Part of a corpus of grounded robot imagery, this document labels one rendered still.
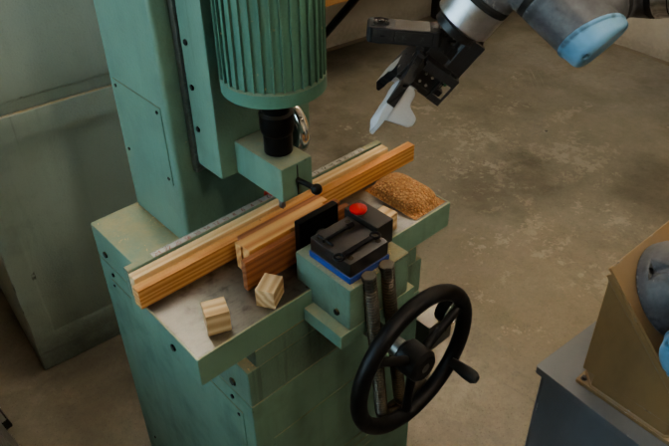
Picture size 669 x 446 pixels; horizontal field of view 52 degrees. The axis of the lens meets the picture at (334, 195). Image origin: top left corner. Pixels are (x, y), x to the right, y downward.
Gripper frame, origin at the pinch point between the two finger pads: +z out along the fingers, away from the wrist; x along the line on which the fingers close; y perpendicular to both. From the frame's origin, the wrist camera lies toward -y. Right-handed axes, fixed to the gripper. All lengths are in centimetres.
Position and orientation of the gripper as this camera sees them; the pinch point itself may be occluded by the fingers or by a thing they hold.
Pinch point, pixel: (369, 109)
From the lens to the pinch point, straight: 113.6
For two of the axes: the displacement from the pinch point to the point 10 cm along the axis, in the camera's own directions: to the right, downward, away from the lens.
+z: -5.6, 6.2, 5.4
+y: 8.2, 5.2, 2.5
